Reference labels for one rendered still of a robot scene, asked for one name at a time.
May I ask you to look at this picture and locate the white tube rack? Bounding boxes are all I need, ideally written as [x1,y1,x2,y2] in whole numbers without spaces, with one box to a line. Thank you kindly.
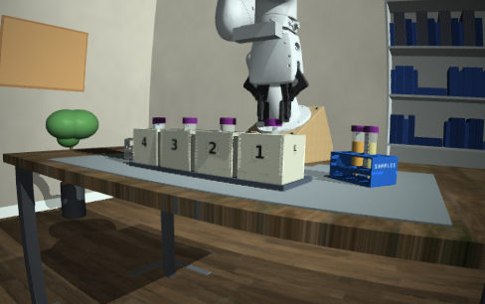
[124,138,133,159]

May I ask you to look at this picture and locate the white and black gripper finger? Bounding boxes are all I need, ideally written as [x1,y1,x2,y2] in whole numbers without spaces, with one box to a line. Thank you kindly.
[279,67,309,122]
[243,77,269,122]

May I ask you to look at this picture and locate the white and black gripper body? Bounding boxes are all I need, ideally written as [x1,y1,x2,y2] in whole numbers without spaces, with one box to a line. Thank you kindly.
[248,30,303,87]

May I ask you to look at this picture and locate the blue tube rack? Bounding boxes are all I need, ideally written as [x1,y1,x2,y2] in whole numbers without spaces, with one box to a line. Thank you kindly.
[329,151,398,188]

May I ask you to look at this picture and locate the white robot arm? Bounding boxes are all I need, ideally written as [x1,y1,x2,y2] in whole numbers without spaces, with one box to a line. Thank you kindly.
[215,0,311,133]

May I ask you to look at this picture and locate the purple tube cap with white dot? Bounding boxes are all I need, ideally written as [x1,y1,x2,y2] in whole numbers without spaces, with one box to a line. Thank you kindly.
[183,117,197,130]

